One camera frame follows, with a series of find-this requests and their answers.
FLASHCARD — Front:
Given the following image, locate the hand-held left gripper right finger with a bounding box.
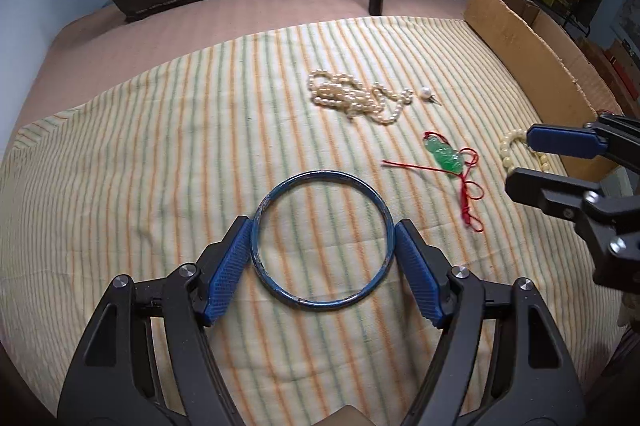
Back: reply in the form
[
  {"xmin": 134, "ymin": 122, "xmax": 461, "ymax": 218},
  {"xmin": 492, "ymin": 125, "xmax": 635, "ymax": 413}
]
[{"xmin": 394, "ymin": 220, "xmax": 586, "ymax": 426}]

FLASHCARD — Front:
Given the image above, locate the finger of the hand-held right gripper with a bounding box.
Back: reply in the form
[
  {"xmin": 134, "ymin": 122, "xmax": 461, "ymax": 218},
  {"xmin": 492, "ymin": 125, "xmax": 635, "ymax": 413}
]
[
  {"xmin": 526, "ymin": 113, "xmax": 640, "ymax": 169},
  {"xmin": 504, "ymin": 167, "xmax": 640, "ymax": 257}
]

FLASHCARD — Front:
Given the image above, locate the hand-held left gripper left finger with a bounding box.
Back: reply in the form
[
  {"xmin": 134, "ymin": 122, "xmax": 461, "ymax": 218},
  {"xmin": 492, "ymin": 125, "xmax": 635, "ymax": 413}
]
[{"xmin": 57, "ymin": 216, "xmax": 251, "ymax": 426}]

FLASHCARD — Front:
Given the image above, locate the blue metal bangle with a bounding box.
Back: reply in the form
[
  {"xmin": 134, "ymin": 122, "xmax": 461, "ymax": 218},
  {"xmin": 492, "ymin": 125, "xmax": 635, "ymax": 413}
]
[{"xmin": 252, "ymin": 171, "xmax": 396, "ymax": 307}]

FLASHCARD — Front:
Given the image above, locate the cream bead bracelet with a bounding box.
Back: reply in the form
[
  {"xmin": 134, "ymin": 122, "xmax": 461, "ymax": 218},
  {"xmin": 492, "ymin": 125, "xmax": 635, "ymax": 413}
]
[{"xmin": 500, "ymin": 129, "xmax": 551, "ymax": 171}]

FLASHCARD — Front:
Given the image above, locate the brown cardboard box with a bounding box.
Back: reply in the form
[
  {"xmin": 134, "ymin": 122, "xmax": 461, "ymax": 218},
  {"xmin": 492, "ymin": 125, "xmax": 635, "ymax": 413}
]
[{"xmin": 464, "ymin": 0, "xmax": 632, "ymax": 179}]

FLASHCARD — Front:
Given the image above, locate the striped green orange cloth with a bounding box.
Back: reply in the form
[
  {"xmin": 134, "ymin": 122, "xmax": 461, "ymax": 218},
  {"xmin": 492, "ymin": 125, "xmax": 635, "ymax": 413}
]
[{"xmin": 0, "ymin": 16, "xmax": 626, "ymax": 426}]

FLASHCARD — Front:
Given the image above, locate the pink bed sheet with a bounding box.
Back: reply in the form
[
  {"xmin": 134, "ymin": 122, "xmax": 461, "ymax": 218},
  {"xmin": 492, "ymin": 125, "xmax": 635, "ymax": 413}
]
[{"xmin": 0, "ymin": 0, "xmax": 481, "ymax": 157}]

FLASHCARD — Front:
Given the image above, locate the green jade pendant red cord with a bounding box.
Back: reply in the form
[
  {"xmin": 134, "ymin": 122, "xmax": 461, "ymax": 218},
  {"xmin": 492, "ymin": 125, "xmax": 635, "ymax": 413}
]
[{"xmin": 382, "ymin": 132, "xmax": 486, "ymax": 231}]

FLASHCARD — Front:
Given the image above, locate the white pearl necklace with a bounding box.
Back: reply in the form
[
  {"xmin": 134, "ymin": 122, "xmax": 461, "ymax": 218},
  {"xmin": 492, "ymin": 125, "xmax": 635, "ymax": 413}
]
[{"xmin": 307, "ymin": 70, "xmax": 415, "ymax": 125}]

